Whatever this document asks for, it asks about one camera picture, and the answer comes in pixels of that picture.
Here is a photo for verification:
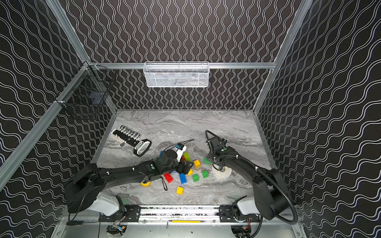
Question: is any lime green long lego brick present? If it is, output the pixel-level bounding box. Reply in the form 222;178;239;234
183;152;191;161

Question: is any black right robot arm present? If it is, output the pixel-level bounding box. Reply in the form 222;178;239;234
205;130;298;225

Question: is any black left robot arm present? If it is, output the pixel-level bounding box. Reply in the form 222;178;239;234
64;150;194;213

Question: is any blue long lego brick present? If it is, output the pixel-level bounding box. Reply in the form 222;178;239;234
179;174;187;184

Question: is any yellow square lego brick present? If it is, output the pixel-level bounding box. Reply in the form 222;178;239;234
193;160;201;168

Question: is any green small lego brick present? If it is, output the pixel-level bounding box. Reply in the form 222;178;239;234
201;170;209;178
192;174;199;182

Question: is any green lego brick back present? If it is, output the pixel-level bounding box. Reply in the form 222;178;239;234
204;157;212;164

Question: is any red long lego brick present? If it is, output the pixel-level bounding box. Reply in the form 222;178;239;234
164;173;173;183

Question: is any green small lego brick right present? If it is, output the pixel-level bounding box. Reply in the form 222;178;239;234
201;170;209;178

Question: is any yellow lego brick front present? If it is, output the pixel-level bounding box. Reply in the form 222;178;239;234
176;186;184;195

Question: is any white tape roll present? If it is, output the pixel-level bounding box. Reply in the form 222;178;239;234
212;167;232;179

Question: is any yellow tape measure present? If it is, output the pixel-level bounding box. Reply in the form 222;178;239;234
141;181;151;187

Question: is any black socket set holder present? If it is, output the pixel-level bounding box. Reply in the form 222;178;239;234
110;126;152;157

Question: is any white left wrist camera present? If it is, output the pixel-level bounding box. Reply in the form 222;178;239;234
175;143;187;162

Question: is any white wire mesh basket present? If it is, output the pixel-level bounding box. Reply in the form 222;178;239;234
143;61;210;88

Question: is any black wire mesh basket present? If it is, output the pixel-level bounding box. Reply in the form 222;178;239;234
58;63;117;121

